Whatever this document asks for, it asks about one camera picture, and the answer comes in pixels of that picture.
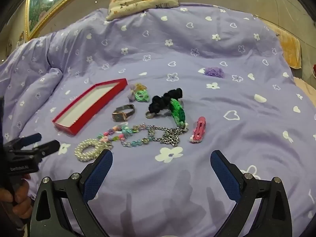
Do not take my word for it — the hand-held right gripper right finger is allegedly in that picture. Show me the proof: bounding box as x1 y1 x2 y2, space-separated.
210 150 293 237

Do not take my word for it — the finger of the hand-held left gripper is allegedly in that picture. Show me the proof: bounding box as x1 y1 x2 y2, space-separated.
37 139 61 157
19 133 42 146

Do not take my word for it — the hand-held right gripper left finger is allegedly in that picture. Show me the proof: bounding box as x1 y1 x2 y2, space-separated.
30 149 113 237

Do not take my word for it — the colourful bead bracelet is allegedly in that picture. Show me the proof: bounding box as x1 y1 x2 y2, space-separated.
97 126 125 142

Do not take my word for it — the red shallow box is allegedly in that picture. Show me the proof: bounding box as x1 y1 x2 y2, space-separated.
52 78 128 136

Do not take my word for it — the rose gold wrist watch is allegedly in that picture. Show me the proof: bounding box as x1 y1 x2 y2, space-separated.
112 104 136 122

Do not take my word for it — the green braided hair clip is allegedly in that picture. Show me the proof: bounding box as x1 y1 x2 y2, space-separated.
169 98 189 131

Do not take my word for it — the purple tassel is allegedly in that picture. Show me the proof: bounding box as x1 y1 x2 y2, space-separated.
128 84 137 102

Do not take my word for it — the light green tassel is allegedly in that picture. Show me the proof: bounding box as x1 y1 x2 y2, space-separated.
133 90 150 102

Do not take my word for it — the black scrunchie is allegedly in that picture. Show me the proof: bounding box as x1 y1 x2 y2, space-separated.
148 88 183 113

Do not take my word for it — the person's left hand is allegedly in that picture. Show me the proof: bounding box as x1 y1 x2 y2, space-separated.
0 173 33 220

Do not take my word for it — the pink hair clip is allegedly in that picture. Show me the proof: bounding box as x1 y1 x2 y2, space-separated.
190 116 207 144

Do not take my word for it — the purple flower scrunchie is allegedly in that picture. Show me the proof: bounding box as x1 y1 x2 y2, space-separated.
204 67 226 79

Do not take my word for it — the purple flower print blanket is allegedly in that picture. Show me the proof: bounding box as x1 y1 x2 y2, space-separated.
0 4 316 237

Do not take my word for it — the gold framed painting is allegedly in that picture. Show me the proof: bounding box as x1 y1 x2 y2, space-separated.
25 0 99 40

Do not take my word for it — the orange towel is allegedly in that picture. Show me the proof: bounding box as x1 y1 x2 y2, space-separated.
262 20 302 70

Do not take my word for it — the patterned white pillow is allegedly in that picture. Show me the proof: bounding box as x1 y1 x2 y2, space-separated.
106 0 179 21

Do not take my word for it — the white pearl bracelet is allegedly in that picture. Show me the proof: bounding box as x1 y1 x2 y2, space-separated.
74 138 114 163

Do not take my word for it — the pastel link chain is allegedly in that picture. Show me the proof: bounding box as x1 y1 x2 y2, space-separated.
118 123 151 147

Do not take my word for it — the silver chain necklace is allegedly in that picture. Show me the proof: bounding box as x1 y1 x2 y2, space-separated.
148 125 184 147

